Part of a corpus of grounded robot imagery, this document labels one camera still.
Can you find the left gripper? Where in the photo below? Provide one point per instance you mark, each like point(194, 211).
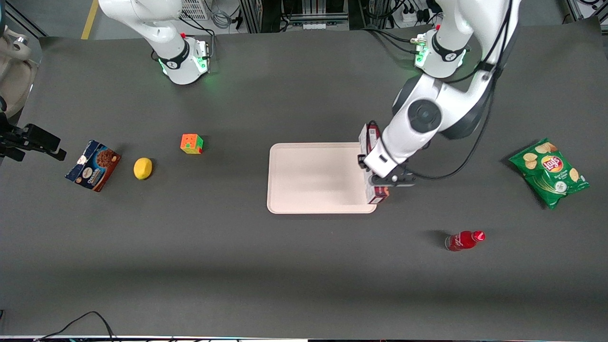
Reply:
point(361, 160)

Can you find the red tartan cookie box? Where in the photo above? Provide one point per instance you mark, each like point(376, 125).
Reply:
point(377, 192)

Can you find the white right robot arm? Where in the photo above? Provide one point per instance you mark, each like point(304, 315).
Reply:
point(166, 42)

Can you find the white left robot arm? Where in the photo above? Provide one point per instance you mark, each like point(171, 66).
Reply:
point(437, 104)

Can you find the white rectangular tray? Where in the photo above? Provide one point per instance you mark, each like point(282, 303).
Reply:
point(316, 178)

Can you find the white perforated box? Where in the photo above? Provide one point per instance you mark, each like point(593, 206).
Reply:
point(194, 8)

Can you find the blue chocolate cookie box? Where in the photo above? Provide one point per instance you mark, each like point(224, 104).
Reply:
point(92, 165)

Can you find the red soda bottle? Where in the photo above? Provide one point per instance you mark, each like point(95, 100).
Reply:
point(463, 241)

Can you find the white power strip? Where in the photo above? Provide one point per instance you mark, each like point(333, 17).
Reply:
point(409, 15)

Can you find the green Lay's chips bag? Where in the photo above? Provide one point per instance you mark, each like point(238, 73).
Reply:
point(551, 173)

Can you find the multicoloured puzzle cube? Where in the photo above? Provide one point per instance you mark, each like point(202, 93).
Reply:
point(191, 144)

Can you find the yellow lemon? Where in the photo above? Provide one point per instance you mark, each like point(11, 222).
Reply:
point(142, 168)

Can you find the black camera on stand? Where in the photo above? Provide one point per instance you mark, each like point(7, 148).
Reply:
point(31, 140)

